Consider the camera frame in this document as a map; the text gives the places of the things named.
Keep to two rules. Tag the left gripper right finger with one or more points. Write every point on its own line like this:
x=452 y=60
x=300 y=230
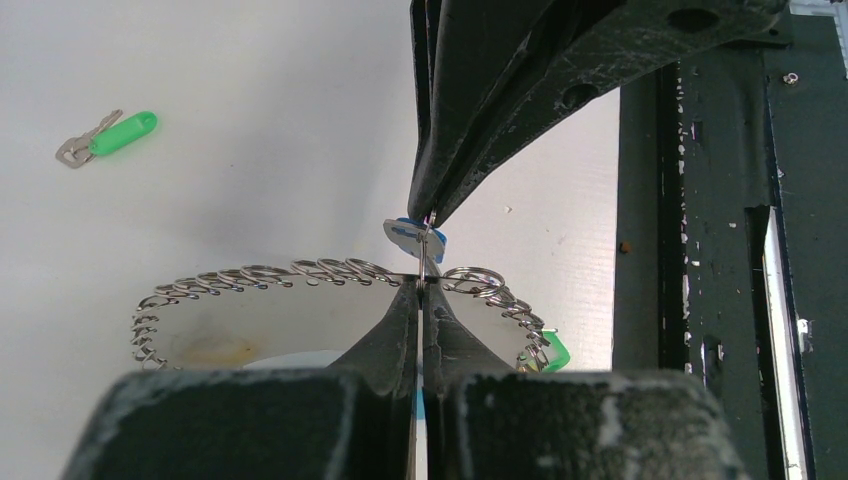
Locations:
x=487 y=421

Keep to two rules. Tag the key with blue tag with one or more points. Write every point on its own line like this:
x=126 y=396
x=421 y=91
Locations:
x=408 y=235

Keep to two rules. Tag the green tagged key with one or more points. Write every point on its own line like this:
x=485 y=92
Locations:
x=546 y=353

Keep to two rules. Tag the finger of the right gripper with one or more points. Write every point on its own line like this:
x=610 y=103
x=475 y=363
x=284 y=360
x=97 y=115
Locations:
x=635 y=39
x=474 y=63

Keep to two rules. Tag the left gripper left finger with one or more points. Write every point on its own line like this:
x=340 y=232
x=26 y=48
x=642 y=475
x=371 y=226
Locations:
x=353 y=419

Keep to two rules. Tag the key with green tag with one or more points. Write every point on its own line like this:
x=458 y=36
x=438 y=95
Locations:
x=113 y=133

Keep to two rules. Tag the metal key organiser with rings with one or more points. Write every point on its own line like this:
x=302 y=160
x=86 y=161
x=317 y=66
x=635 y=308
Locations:
x=236 y=317

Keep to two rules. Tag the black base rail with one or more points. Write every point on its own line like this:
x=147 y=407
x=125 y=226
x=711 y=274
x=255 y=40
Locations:
x=732 y=237

